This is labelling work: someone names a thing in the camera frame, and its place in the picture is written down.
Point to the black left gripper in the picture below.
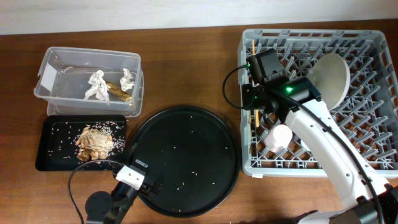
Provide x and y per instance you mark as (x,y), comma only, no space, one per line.
(156,186)

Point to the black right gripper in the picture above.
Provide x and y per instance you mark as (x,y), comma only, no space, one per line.
(247,103)

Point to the pink plastic cup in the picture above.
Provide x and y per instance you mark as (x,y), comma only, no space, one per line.
(278,138)

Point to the food scraps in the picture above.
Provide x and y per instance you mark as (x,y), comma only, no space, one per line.
(78,142)

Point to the white round plate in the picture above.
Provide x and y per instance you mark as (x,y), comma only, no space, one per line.
(331,77)

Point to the white napkin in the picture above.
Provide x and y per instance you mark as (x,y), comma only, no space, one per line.
(98,87)
(126,81)

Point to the blue plastic cup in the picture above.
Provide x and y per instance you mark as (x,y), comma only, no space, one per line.
(304,146)

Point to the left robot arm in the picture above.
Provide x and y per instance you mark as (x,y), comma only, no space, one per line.
(103,207)

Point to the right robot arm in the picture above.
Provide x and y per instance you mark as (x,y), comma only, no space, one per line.
(303,105)

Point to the grey dishwasher rack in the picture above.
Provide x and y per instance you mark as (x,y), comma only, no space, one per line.
(367,115)

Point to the round black tray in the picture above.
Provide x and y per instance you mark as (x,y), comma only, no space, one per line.
(199,154)

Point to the black rectangular tray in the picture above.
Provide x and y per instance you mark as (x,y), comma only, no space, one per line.
(43,163)

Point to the clear plastic bin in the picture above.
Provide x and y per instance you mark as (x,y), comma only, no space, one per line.
(64,77)

